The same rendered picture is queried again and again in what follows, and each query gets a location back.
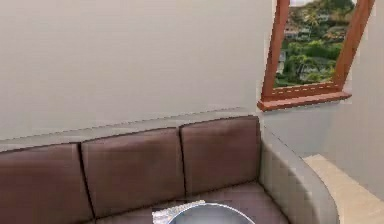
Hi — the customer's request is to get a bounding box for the brown cushioned grey sofa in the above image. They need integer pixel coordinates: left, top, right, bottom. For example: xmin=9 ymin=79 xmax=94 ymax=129
xmin=0 ymin=107 xmax=340 ymax=224

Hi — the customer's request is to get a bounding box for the grey patterned cloth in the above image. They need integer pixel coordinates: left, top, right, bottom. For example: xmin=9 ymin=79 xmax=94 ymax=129
xmin=151 ymin=199 xmax=206 ymax=224

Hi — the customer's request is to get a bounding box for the brown framed window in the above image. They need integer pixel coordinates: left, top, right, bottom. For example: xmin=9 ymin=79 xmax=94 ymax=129
xmin=256 ymin=0 xmax=377 ymax=112

